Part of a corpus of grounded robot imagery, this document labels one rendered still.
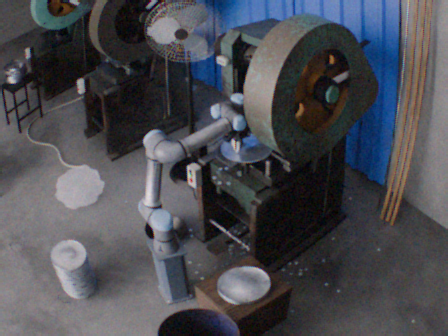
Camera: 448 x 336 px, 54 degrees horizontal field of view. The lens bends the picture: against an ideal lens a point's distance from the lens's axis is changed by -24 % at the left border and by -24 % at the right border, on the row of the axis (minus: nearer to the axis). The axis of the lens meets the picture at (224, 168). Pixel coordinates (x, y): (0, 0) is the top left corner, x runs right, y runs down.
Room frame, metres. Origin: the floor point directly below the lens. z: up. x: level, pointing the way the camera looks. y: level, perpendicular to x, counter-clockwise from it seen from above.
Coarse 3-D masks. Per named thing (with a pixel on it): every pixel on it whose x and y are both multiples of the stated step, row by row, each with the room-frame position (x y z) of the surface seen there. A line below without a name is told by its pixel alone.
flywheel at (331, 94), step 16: (320, 64) 2.46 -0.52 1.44; (304, 80) 2.37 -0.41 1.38; (320, 80) 2.35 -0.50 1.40; (336, 80) 2.47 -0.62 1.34; (304, 96) 2.37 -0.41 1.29; (320, 96) 2.30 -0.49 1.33; (336, 96) 2.34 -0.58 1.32; (304, 112) 2.37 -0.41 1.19; (320, 112) 2.46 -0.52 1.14; (336, 112) 2.53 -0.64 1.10; (304, 128) 2.37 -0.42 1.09; (320, 128) 2.45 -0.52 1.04
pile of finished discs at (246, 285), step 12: (228, 276) 2.02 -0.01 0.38; (240, 276) 2.02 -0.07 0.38; (252, 276) 2.02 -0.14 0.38; (264, 276) 2.01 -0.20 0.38; (228, 288) 1.93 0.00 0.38; (240, 288) 1.92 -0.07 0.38; (252, 288) 1.91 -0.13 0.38; (264, 288) 1.91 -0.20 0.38; (228, 300) 1.84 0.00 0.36; (240, 300) 1.82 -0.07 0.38; (252, 300) 1.82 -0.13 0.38
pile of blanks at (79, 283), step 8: (88, 264) 2.21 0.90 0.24; (56, 272) 2.17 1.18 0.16; (64, 272) 2.08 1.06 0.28; (72, 272) 2.09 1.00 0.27; (80, 272) 2.11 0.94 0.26; (88, 272) 2.18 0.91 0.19; (64, 280) 2.08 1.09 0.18; (72, 280) 2.08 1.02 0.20; (80, 280) 2.10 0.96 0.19; (88, 280) 2.14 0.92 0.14; (64, 288) 2.12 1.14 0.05; (72, 288) 2.07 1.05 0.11; (80, 288) 2.08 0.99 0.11; (88, 288) 2.12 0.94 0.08; (96, 288) 2.19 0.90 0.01; (72, 296) 2.08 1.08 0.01; (80, 296) 2.08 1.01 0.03; (88, 296) 2.11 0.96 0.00
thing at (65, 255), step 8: (64, 240) 2.35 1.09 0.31; (72, 240) 2.36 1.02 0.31; (56, 248) 2.27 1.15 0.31; (64, 248) 2.28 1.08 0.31; (72, 248) 2.29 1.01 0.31; (80, 248) 2.29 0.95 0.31; (56, 256) 2.19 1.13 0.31; (64, 256) 2.20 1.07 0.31; (72, 256) 2.20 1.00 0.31; (80, 256) 2.22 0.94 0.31; (56, 264) 2.12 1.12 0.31; (64, 264) 2.13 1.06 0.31; (72, 264) 2.13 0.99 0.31; (80, 264) 2.14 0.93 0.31
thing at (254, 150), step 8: (248, 144) 2.68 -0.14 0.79; (256, 144) 2.69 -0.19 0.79; (264, 144) 2.69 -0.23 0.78; (224, 152) 2.62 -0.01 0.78; (232, 152) 2.62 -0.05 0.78; (240, 152) 2.61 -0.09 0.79; (248, 152) 2.60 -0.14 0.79; (256, 152) 2.61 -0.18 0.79; (264, 152) 2.60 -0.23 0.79; (232, 160) 2.54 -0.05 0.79; (240, 160) 2.54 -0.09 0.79; (248, 160) 2.53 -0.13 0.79; (256, 160) 2.53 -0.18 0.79
